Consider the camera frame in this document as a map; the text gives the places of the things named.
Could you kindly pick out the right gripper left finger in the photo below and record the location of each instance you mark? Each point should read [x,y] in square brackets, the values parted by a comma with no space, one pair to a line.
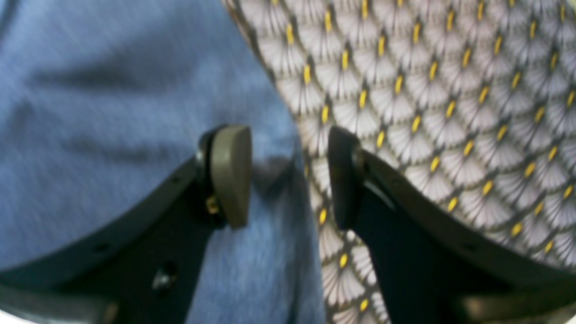
[143,267]

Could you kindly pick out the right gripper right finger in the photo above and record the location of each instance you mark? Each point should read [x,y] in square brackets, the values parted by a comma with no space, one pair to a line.
[430,268]

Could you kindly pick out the blue T-shirt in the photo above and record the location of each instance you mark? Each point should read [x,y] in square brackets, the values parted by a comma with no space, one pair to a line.
[102,99]

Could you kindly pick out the fan-patterned table cloth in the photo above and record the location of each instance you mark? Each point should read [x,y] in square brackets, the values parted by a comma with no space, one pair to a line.
[472,100]

